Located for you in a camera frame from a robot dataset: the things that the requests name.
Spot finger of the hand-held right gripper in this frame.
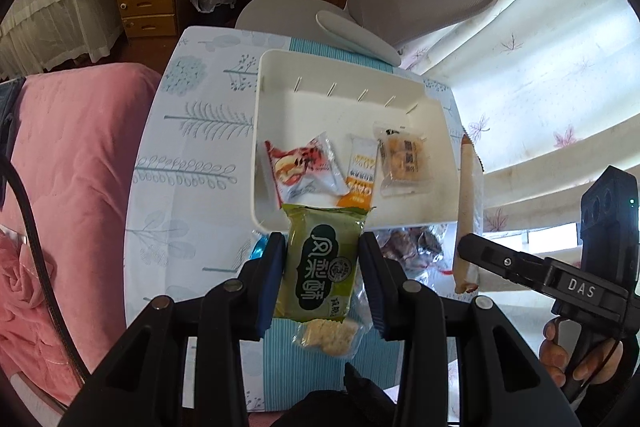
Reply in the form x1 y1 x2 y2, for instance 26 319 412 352
457 233 556 294

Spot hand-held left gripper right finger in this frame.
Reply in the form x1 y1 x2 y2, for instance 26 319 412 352
357 232 576 427

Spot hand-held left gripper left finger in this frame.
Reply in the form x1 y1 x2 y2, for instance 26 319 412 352
62 232 286 427

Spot small blue snack packet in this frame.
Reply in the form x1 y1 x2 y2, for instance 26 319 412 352
248 232 268 263

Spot clear walnut date packet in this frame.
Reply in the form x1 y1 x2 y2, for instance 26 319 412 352
417 227 458 280
377 229 428 265

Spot green snack packet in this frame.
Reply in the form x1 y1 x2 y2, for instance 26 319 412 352
274 203 368 324

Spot clear pale cookie packet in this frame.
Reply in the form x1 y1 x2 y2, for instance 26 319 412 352
292 318 363 360

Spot long beige snack packet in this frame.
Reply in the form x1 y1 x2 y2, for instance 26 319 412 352
452 134 485 295

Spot orange white snack packet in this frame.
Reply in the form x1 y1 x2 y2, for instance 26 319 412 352
334 134 377 211

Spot red snack packet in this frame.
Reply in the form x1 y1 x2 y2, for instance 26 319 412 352
264 133 351 210

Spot clear yellow pastry packet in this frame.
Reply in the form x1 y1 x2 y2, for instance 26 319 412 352
374 122 435 198

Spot white plastic storage bin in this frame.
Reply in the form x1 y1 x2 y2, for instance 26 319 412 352
252 49 461 230

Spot person's right hand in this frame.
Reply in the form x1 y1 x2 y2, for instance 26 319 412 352
540 318 626 388

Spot white leaf print curtain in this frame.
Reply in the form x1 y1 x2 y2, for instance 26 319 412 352
395 0 640 323

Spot pink blanket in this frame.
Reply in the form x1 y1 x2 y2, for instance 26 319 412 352
0 62 163 413

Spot pink fleece garment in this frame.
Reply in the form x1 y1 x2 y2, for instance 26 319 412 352
0 227 71 408

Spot blue jeans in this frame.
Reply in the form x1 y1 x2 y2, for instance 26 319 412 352
0 77 26 158

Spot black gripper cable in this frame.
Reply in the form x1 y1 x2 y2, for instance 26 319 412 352
0 154 93 380

